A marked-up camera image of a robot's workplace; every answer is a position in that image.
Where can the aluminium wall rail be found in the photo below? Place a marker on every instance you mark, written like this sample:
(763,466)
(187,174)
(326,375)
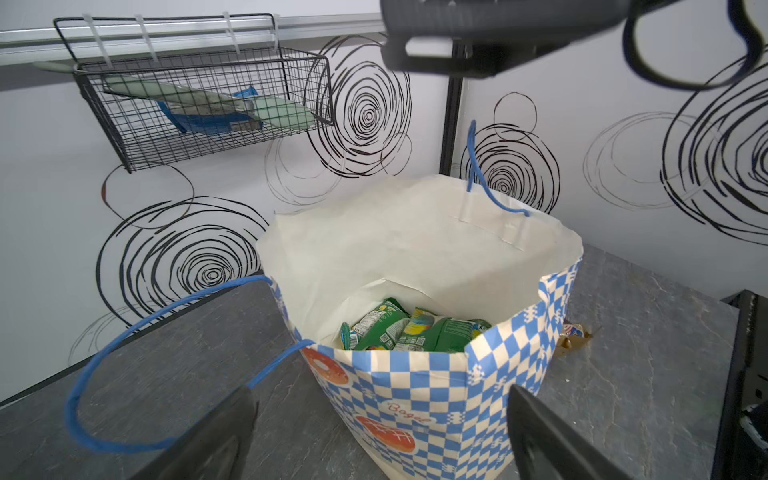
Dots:
(95,37)

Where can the black wire wall basket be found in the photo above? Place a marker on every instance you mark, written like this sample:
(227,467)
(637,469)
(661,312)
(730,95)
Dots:
(135,156)

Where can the blue item in basket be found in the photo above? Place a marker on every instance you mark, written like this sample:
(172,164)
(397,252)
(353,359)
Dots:
(205,119)

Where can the red gold snack bag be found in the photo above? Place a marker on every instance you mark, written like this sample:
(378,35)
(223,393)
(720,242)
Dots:
(573,338)

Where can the right black corner post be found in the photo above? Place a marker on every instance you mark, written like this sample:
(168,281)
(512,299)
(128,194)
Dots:
(450,124)

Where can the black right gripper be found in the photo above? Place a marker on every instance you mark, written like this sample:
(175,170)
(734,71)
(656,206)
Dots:
(497,35)

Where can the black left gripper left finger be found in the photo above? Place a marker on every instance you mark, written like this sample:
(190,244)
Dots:
(216,447)

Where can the green pouch in basket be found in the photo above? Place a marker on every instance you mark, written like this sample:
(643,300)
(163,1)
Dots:
(293,94)

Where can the blue checkered paper bag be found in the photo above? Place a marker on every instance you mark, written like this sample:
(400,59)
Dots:
(451,246)

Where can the green snack bag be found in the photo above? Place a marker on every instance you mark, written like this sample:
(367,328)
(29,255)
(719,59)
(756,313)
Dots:
(379,329)
(427,331)

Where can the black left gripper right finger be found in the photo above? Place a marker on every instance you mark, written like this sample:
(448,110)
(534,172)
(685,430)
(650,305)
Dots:
(546,447)

